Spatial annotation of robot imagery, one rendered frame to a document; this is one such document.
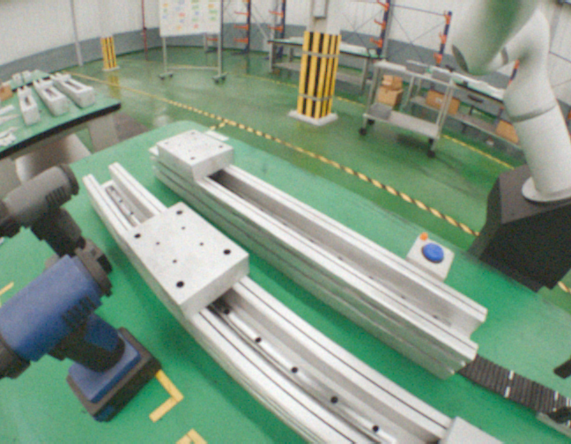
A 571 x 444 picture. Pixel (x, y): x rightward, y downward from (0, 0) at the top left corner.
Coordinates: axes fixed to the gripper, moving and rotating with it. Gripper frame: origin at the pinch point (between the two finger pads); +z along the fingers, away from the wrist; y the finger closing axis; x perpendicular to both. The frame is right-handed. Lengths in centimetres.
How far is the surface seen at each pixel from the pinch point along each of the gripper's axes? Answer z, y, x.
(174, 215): -6, -16, 65
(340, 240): -1.1, 2.3, 46.1
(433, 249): -1.2, 12.7, 31.7
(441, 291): -2.3, 3.0, 27.7
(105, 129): 22, 8, 203
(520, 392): 4.0, -0.9, 5.9
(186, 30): -20, 279, 551
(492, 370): 4.7, 0.6, 12.2
